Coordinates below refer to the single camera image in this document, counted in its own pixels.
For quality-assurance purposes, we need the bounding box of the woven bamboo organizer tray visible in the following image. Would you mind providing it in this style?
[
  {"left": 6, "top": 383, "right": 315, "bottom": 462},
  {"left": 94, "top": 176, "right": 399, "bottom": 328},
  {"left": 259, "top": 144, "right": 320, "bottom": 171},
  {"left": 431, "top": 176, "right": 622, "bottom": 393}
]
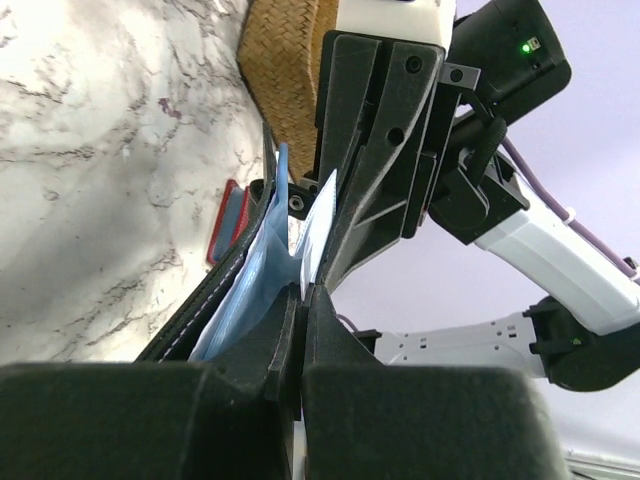
[{"left": 237, "top": 0, "right": 338, "bottom": 182}]

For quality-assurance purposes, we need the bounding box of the grey credit card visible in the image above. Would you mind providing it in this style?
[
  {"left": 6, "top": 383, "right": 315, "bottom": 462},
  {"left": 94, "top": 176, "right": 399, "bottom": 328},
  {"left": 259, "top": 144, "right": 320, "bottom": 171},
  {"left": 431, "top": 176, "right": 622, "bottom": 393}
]
[{"left": 294, "top": 169, "right": 338, "bottom": 300}]

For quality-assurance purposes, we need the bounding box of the black leather card holder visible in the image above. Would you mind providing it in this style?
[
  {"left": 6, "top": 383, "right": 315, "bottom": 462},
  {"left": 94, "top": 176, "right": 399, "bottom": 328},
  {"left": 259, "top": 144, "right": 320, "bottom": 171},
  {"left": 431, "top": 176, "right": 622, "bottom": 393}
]
[{"left": 136, "top": 124, "right": 277, "bottom": 362}]

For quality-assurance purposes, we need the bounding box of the red leather card holder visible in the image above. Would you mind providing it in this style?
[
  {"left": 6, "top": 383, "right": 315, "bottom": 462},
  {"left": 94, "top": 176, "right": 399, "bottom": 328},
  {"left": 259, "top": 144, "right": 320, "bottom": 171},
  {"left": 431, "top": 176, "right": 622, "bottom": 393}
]
[{"left": 206, "top": 179, "right": 249, "bottom": 266}]

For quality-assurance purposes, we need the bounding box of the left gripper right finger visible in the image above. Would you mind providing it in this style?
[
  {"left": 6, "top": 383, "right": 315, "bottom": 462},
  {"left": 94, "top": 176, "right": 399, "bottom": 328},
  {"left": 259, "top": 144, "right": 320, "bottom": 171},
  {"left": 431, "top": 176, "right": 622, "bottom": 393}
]
[{"left": 302, "top": 286, "right": 570, "bottom": 479}]

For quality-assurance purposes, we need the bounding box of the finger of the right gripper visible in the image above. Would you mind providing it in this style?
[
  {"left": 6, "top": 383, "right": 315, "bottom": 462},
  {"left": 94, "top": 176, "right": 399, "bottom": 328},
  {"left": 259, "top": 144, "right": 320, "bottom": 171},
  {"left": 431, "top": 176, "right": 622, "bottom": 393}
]
[
  {"left": 317, "top": 42, "right": 445, "bottom": 291},
  {"left": 299, "top": 33, "right": 385, "bottom": 219}
]

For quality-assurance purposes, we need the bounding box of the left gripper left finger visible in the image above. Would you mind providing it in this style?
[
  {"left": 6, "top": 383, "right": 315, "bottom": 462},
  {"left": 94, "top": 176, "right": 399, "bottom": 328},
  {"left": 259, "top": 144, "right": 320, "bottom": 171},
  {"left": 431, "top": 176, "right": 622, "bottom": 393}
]
[{"left": 1, "top": 287, "right": 299, "bottom": 479}]

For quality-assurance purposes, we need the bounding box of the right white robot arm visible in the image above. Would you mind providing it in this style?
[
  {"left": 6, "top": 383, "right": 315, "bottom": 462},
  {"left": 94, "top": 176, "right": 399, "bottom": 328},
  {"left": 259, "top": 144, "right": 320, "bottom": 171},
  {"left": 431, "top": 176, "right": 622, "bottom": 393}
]
[{"left": 301, "top": 1, "right": 639, "bottom": 392}]

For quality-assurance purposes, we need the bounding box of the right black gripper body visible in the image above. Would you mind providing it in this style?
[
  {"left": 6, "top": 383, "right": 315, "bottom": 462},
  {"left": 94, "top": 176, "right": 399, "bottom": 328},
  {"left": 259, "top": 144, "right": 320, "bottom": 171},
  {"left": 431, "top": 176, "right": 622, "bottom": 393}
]
[{"left": 401, "top": 62, "right": 480, "bottom": 239}]

